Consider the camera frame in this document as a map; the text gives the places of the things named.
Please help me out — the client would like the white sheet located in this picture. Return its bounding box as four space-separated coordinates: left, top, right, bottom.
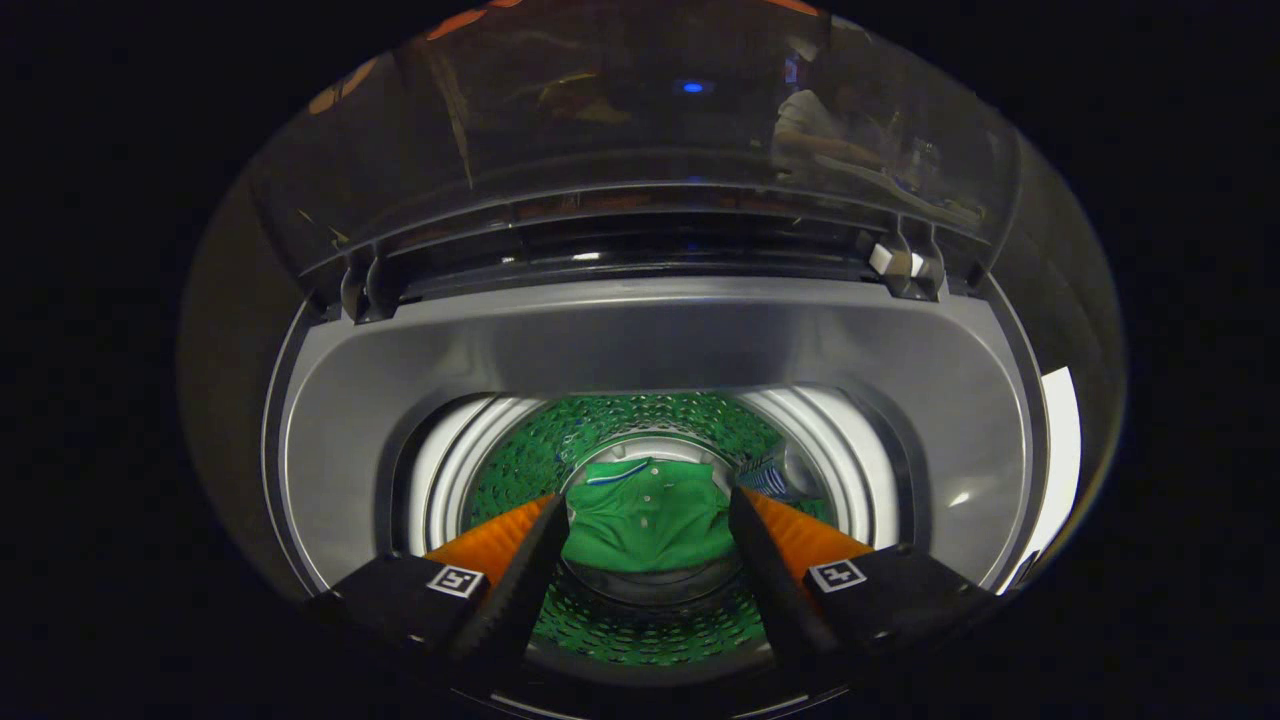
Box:
1005 366 1083 591

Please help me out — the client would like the dark glass washing machine lid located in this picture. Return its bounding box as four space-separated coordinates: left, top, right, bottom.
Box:
245 0 1026 326

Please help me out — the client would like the grey washing machine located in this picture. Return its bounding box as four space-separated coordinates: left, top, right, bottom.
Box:
262 275 1051 716

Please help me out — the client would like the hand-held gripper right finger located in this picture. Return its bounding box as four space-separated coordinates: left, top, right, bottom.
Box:
728 487 1001 661

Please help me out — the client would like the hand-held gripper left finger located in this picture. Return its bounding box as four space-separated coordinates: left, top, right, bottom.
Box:
305 492 571 666

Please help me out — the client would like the green polo shirt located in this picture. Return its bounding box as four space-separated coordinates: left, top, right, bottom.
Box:
562 457 741 574

